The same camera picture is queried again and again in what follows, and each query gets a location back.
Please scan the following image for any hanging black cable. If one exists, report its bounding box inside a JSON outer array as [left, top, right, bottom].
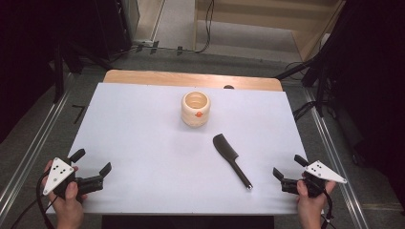
[[194, 0, 216, 54]]

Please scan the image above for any person's right hand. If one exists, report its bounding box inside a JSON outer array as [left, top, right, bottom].
[[296, 180, 337, 222]]

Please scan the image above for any person's left hand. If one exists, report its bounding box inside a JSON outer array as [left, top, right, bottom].
[[43, 159, 89, 221]]

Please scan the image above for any black comb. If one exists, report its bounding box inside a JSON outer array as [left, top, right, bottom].
[[212, 133, 254, 191]]

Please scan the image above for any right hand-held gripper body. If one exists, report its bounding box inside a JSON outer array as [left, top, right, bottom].
[[281, 160, 348, 198]]

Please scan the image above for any black stand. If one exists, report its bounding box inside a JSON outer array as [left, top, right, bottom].
[[52, 41, 106, 103], [275, 47, 338, 118]]

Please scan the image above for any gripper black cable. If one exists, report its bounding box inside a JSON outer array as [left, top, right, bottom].
[[11, 173, 59, 229], [320, 189, 336, 229]]

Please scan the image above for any dark cabinet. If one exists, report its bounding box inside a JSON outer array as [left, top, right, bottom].
[[92, 0, 141, 61]]

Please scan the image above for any white board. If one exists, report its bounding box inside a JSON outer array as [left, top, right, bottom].
[[46, 82, 319, 216]]

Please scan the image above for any metal floor rail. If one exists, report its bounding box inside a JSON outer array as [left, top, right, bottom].
[[302, 87, 371, 229], [0, 73, 75, 218]]

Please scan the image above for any light wooden shelf unit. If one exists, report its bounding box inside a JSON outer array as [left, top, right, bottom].
[[193, 0, 348, 62]]

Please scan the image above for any cream ribbed cup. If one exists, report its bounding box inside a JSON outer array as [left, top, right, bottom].
[[181, 91, 212, 129]]

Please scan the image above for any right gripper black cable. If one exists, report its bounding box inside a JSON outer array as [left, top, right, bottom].
[[320, 189, 336, 229]]

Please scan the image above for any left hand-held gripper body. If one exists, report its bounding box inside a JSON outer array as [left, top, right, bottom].
[[42, 156, 105, 200]]

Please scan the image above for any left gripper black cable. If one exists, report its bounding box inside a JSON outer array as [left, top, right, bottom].
[[11, 173, 59, 229]]

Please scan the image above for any wooden table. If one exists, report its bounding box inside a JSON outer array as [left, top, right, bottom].
[[103, 69, 284, 93]]

